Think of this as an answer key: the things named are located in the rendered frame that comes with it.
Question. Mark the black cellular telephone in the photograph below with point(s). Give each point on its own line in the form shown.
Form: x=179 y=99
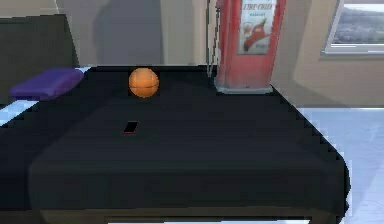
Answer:
x=130 y=127

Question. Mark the black bed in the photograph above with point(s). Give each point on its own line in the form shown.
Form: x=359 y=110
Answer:
x=200 y=160

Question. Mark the orange basketball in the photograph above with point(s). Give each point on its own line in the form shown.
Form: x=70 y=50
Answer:
x=143 y=82

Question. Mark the red vintage fuel pump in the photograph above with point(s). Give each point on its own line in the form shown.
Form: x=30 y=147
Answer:
x=248 y=46

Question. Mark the purple pillow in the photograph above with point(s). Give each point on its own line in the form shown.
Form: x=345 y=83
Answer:
x=46 y=83

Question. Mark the dark grey headboard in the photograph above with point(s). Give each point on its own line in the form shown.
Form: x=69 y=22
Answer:
x=33 y=50

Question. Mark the white framed window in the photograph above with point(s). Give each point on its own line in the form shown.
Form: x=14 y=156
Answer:
x=358 y=26

